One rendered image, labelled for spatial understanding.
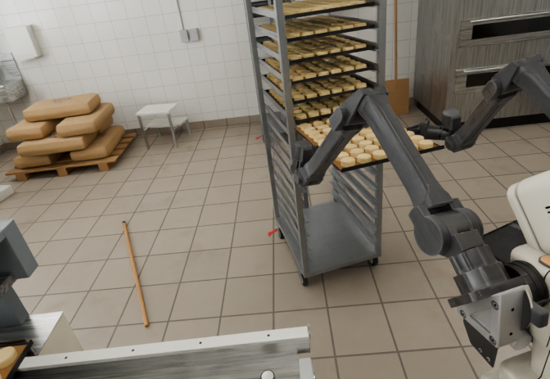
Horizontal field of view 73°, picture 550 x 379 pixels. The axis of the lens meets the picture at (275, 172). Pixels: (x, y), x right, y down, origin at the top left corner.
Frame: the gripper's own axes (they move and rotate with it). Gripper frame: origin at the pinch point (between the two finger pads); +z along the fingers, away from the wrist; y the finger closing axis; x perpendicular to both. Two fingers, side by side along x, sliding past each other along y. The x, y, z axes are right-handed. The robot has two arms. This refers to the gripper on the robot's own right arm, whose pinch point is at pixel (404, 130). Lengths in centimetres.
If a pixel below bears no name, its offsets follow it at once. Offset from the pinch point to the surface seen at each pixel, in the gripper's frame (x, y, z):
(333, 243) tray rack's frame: -20, -86, 45
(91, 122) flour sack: -65, -41, 325
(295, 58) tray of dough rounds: 4, 31, 46
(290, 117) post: 11.5, 7.1, 47.2
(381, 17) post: -19.5, 42.6, 15.0
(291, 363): 103, -20, 2
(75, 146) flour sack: -48, -62, 339
